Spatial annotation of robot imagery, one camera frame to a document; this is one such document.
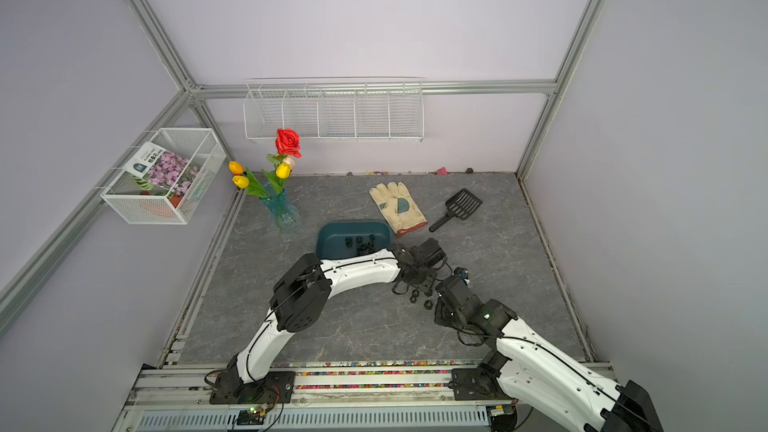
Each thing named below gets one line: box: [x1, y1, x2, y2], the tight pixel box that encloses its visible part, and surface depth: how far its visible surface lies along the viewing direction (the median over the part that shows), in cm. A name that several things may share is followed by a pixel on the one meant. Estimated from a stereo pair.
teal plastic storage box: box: [316, 221, 392, 260], surface depth 103 cm
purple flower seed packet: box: [123, 142, 201, 198], surface depth 75 cm
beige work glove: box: [369, 181, 428, 236], surface depth 111 cm
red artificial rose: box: [275, 128, 302, 158], surface depth 78 cm
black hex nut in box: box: [345, 234, 376, 255], surface depth 101 cm
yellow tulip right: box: [276, 162, 291, 179], surface depth 84 cm
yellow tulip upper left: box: [228, 161, 245, 175], surface depth 83 cm
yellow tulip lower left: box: [232, 175, 249, 189], surface depth 80 cm
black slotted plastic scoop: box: [429, 188, 483, 232], surface depth 113 cm
